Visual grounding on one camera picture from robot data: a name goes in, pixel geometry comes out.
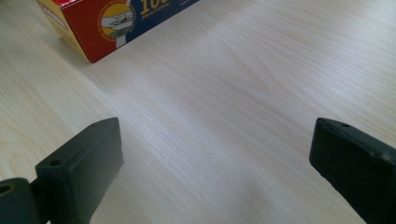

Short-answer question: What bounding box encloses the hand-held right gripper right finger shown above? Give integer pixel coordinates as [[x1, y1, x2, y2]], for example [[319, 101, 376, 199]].
[[308, 117, 396, 224]]

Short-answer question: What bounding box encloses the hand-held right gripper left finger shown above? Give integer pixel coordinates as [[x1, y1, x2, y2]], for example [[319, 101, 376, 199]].
[[0, 117, 125, 224]]

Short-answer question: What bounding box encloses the red blue yellow cardboard box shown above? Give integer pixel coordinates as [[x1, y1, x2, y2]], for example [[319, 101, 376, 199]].
[[36, 0, 200, 64]]

